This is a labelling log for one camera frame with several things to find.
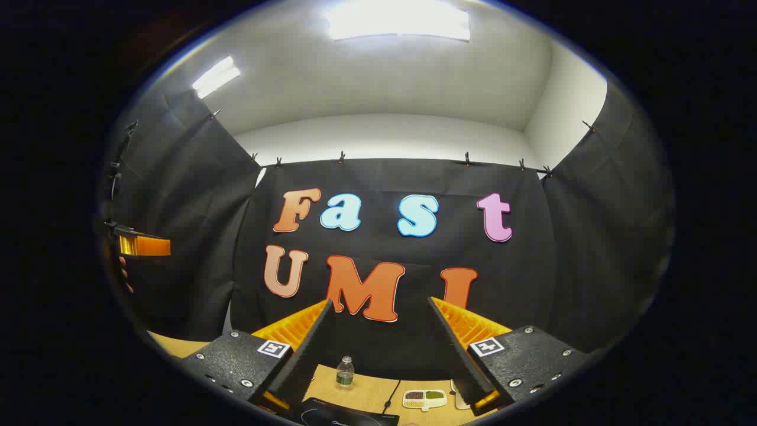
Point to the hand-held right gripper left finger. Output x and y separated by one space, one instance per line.
304 361

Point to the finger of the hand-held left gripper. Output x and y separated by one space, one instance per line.
145 245

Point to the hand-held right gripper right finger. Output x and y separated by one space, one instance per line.
458 355

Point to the black induction cooktop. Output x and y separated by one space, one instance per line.
343 415

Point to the clear plastic water bottle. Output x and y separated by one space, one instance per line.
345 374

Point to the white rectangular device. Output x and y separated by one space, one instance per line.
459 399

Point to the white divided bean dish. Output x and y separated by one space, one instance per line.
424 399

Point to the narrow ceiling light panel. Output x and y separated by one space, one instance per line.
216 77

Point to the large ceiling light panel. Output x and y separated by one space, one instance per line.
397 21

